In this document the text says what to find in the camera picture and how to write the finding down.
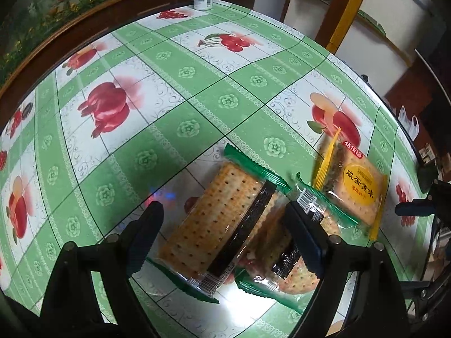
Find flower mural panel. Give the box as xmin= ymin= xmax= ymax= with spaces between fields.
xmin=0 ymin=0 xmax=195 ymax=82

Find fruit print tablecloth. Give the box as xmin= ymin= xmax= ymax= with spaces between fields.
xmin=0 ymin=0 xmax=435 ymax=338

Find yellow cracker packet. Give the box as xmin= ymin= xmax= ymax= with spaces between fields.
xmin=313 ymin=128 xmax=389 ymax=241

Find green square cracker packet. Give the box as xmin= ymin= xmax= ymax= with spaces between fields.
xmin=234 ymin=172 xmax=361 ymax=315

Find wooden wall shelf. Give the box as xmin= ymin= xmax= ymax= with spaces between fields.
xmin=280 ymin=0 xmax=417 ymax=68

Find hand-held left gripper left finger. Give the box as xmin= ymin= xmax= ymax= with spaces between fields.
xmin=39 ymin=201 xmax=165 ymax=338

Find green long cracker packet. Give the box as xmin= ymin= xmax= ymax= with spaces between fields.
xmin=145 ymin=144 xmax=291 ymax=304

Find white plastic bag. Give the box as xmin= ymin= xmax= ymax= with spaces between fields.
xmin=397 ymin=106 xmax=421 ymax=139

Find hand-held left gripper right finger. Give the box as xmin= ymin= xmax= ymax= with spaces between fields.
xmin=284 ymin=201 xmax=411 ymax=338

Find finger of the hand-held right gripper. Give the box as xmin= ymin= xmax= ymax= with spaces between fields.
xmin=395 ymin=197 xmax=439 ymax=216
xmin=418 ymin=167 xmax=439 ymax=194

